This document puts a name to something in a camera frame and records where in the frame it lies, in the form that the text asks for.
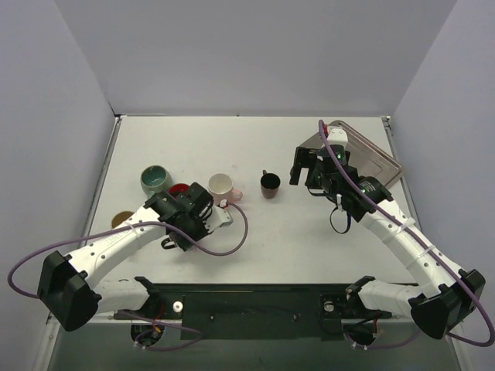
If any red mug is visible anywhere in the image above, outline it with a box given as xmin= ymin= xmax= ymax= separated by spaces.
xmin=168 ymin=183 xmax=189 ymax=198

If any brown patterned cup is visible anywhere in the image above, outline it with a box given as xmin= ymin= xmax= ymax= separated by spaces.
xmin=260 ymin=170 xmax=281 ymax=199

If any green ceramic mug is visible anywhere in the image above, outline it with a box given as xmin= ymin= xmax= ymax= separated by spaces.
xmin=140 ymin=165 xmax=174 ymax=199

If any pink ceramic mug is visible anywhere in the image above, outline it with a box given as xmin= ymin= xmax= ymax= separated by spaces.
xmin=207 ymin=173 xmax=243 ymax=206

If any beige round mug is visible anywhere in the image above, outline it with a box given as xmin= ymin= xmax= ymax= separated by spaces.
xmin=111 ymin=210 xmax=134 ymax=229

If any purple mug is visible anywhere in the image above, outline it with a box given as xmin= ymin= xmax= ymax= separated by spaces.
xmin=161 ymin=232 xmax=181 ymax=250

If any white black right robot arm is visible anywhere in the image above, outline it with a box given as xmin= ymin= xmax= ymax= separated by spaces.
xmin=289 ymin=145 xmax=486 ymax=339

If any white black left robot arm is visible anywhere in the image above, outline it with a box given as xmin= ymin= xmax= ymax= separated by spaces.
xmin=38 ymin=182 xmax=213 ymax=332

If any metal serving tray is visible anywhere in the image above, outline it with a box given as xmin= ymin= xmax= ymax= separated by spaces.
xmin=299 ymin=120 xmax=403 ymax=189

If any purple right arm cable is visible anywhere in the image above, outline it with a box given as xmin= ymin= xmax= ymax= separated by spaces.
xmin=317 ymin=119 xmax=495 ymax=351

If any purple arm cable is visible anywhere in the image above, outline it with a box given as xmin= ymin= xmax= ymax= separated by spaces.
xmin=317 ymin=119 xmax=495 ymax=351
xmin=7 ymin=203 xmax=249 ymax=352

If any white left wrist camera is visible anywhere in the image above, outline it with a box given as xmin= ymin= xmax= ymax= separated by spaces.
xmin=204 ymin=206 xmax=233 ymax=234

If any aluminium rail frame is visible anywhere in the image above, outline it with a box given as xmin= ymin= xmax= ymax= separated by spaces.
xmin=46 ymin=115 xmax=464 ymax=325

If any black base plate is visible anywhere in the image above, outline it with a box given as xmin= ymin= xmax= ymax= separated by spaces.
xmin=133 ymin=276 xmax=394 ymax=341

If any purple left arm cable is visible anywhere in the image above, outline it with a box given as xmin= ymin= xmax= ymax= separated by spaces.
xmin=7 ymin=203 xmax=249 ymax=352

